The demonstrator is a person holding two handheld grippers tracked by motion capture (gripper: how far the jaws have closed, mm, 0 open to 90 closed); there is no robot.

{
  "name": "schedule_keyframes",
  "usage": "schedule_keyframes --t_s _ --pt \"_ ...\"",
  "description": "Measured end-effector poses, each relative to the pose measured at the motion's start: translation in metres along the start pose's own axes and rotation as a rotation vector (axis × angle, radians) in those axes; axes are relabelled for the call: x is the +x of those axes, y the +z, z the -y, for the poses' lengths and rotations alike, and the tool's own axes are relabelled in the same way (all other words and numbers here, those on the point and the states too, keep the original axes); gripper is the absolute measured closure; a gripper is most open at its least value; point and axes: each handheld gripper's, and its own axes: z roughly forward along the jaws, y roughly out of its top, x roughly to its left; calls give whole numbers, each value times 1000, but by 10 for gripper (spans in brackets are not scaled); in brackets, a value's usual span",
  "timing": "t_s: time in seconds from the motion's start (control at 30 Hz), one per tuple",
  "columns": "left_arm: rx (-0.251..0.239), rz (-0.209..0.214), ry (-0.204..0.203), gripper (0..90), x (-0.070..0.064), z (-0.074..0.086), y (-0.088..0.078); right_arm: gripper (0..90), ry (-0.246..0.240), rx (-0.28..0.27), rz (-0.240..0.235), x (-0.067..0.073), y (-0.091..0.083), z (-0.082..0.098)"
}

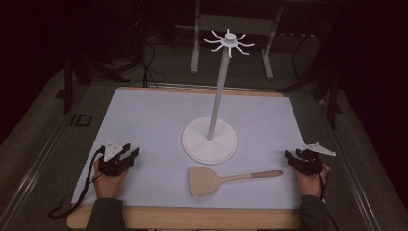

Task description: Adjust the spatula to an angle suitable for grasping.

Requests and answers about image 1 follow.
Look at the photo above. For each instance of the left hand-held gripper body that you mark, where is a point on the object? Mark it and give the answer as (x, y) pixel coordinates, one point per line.
(110, 165)

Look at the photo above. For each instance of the person's right hand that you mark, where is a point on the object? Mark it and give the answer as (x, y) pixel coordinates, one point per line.
(309, 185)

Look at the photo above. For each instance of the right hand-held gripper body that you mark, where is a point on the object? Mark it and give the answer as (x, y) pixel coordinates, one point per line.
(310, 163)

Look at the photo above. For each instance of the white hook rack stand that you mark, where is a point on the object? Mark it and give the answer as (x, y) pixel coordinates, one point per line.
(210, 146)

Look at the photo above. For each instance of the wooden table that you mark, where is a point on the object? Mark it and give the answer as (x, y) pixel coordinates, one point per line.
(192, 218)

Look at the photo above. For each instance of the wooden spatula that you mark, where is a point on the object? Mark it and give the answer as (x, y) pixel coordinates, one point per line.
(202, 181)

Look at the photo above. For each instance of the black tripod stand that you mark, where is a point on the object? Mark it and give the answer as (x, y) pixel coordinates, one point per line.
(333, 102)
(67, 86)

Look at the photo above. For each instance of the grey metal stand frame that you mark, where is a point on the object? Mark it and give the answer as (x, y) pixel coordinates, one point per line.
(235, 24)

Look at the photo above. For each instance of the person's left hand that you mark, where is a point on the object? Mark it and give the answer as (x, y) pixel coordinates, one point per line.
(107, 186)

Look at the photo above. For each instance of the white table mat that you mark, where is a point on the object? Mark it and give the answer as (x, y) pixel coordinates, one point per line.
(144, 128)

